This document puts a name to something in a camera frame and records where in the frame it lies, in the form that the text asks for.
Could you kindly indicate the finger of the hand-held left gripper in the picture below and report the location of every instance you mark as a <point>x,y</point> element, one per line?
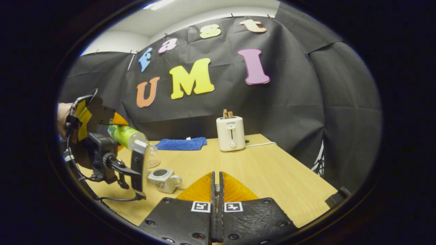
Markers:
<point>119,148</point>
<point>102,117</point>

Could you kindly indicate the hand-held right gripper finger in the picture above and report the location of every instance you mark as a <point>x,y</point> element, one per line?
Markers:
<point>213,221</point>
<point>220,221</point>

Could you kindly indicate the green label water bottle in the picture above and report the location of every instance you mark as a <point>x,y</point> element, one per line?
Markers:
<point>127,136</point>

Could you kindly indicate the round wooden coaster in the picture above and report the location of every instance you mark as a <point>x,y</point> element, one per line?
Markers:
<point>154,164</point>

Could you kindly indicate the white teacup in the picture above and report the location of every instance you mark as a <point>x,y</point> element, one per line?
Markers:
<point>163,182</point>

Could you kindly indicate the blue cloth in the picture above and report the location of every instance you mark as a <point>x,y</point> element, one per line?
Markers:
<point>180,144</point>

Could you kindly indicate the white toaster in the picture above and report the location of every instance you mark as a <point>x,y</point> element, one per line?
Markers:
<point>231,136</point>

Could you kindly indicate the bread slice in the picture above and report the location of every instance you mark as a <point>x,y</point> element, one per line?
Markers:
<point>227,114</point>

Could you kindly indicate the white metal stand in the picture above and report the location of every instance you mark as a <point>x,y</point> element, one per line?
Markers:
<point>318,160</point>

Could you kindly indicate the black block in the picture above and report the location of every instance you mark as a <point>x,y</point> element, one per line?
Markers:
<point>338,196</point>

